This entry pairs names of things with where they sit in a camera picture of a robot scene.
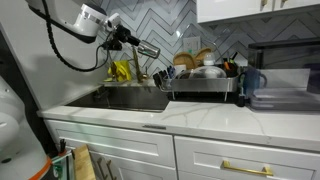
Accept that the blue pitcher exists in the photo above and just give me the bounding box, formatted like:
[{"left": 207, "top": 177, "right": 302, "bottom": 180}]
[{"left": 238, "top": 66, "right": 268, "bottom": 98}]

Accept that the dark label strip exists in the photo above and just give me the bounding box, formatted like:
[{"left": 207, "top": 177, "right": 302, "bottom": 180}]
[{"left": 142, "top": 124, "right": 167, "bottom": 131}]

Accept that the black countertop appliance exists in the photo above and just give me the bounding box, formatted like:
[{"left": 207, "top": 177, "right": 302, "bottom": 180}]
[{"left": 247, "top": 36, "right": 320, "bottom": 94}]

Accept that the dark steel kitchen sink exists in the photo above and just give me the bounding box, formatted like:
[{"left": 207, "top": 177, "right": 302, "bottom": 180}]
[{"left": 65, "top": 84, "right": 171, "bottom": 113}]

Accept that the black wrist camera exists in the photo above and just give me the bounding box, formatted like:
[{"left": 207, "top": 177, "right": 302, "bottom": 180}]
[{"left": 100, "top": 35, "right": 124, "bottom": 52}]

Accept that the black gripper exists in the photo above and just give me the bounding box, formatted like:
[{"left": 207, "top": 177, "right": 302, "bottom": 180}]
[{"left": 114, "top": 24, "right": 142, "bottom": 48}]

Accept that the clear glass bowl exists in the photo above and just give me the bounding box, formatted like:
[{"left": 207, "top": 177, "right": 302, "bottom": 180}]
[{"left": 186, "top": 65, "right": 228, "bottom": 80}]

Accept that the gold spring faucet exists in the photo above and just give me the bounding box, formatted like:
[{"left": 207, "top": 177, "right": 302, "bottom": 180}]
[{"left": 131, "top": 44, "right": 150, "bottom": 84}]

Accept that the dark cabinet pull handle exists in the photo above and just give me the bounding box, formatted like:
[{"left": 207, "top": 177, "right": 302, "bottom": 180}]
[
  {"left": 95, "top": 156, "right": 107, "bottom": 180},
  {"left": 105, "top": 159, "right": 117, "bottom": 180}
]

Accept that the silver metal cup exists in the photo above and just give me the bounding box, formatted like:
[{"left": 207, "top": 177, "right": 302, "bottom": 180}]
[{"left": 137, "top": 39, "right": 162, "bottom": 60}]

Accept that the round wooden board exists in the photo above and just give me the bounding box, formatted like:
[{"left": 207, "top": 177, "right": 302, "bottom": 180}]
[{"left": 172, "top": 51, "right": 198, "bottom": 70}]

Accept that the steel dish rack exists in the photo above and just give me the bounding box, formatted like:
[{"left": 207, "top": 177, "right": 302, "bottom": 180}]
[{"left": 159, "top": 74, "right": 240, "bottom": 103}]

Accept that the white upper cabinet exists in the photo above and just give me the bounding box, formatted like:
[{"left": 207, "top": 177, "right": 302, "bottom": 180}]
[{"left": 195, "top": 0, "right": 320, "bottom": 24}]

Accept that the white robot base orange ring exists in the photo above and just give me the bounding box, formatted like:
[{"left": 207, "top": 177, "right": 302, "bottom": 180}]
[{"left": 0, "top": 74, "right": 54, "bottom": 180}]

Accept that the tall wooden board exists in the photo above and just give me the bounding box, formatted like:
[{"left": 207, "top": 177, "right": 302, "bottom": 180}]
[{"left": 194, "top": 47, "right": 213, "bottom": 66}]

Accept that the white wall outlet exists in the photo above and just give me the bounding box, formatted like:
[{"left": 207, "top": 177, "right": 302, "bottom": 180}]
[{"left": 182, "top": 35, "right": 202, "bottom": 56}]

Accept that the white lower cabinet door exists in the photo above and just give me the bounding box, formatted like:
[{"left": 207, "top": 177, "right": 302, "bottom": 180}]
[{"left": 88, "top": 151, "right": 178, "bottom": 180}]

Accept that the black utensil holder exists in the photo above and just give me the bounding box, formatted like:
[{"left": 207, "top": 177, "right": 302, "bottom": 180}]
[{"left": 222, "top": 57, "right": 240, "bottom": 78}]

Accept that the white drawer front gold handle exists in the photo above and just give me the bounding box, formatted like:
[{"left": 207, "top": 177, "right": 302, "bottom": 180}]
[{"left": 173, "top": 134, "right": 320, "bottom": 180}]

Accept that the clear baby bottle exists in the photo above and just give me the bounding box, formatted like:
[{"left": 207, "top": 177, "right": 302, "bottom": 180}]
[{"left": 202, "top": 51, "right": 217, "bottom": 78}]

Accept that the yellow rubber glove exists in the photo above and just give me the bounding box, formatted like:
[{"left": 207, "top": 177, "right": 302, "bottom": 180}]
[
  {"left": 117, "top": 59, "right": 133, "bottom": 83},
  {"left": 107, "top": 61, "right": 120, "bottom": 83}
]

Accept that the grey plastic container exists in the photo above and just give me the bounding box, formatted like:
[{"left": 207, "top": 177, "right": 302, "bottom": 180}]
[{"left": 248, "top": 87, "right": 320, "bottom": 112}]

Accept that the light wooden board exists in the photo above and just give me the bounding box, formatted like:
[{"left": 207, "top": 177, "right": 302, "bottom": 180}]
[{"left": 71, "top": 143, "right": 97, "bottom": 180}]

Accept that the clear green box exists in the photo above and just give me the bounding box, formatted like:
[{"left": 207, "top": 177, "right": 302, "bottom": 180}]
[{"left": 51, "top": 149, "right": 75, "bottom": 180}]

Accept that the white mug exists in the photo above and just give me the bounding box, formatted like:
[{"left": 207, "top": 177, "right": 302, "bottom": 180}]
[{"left": 173, "top": 64, "right": 188, "bottom": 76}]

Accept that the small black object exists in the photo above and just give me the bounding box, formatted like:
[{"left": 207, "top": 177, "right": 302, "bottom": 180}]
[{"left": 236, "top": 93, "right": 247, "bottom": 108}]

